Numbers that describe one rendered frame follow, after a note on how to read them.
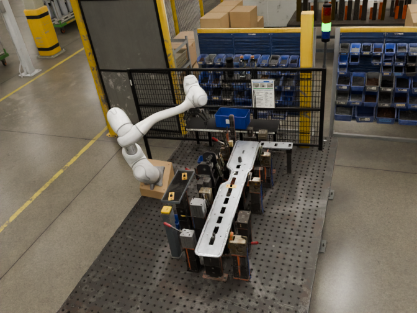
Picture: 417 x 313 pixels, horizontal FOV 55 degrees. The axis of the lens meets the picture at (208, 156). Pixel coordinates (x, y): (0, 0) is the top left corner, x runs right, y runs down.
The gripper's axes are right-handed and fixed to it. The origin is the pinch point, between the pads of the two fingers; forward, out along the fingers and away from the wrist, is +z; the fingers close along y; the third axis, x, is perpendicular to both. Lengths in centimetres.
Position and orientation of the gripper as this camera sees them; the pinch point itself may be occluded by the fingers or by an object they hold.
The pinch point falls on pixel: (197, 127)
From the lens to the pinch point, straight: 303.0
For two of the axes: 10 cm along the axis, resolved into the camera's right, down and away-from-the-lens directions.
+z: 1.2, 8.2, 5.6
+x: 2.6, -5.7, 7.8
